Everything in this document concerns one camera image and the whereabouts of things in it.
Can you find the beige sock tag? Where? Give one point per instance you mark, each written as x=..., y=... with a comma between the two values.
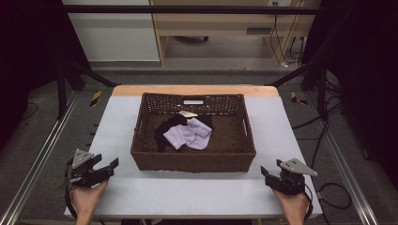
x=188, y=114

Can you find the person's right hand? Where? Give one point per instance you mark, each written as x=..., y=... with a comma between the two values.
x=292, y=203

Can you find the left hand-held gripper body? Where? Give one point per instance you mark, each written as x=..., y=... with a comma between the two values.
x=82, y=170

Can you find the lilac sock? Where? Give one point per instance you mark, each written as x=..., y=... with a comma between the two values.
x=202, y=131
x=176, y=136

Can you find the black horizontal frame bar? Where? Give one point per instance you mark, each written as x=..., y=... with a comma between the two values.
x=187, y=9

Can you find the black metal stand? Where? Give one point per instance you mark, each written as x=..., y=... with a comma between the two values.
x=320, y=90
x=62, y=90

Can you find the white cabinet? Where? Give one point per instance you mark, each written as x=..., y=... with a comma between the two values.
x=115, y=34

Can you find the aluminium frame rail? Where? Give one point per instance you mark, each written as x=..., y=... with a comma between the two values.
x=347, y=175
x=40, y=156

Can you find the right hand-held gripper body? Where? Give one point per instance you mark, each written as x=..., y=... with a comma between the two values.
x=291, y=179

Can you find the yellow black tape strip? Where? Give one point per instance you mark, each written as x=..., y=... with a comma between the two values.
x=295, y=98
x=95, y=98

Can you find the brown wicker basket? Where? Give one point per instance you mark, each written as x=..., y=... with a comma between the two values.
x=230, y=142

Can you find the black curtain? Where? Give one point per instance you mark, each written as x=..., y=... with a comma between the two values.
x=363, y=78
x=31, y=47

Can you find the wooden desk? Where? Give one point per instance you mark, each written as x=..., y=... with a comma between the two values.
x=219, y=23

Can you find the person's left hand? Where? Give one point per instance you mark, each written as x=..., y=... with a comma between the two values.
x=86, y=198

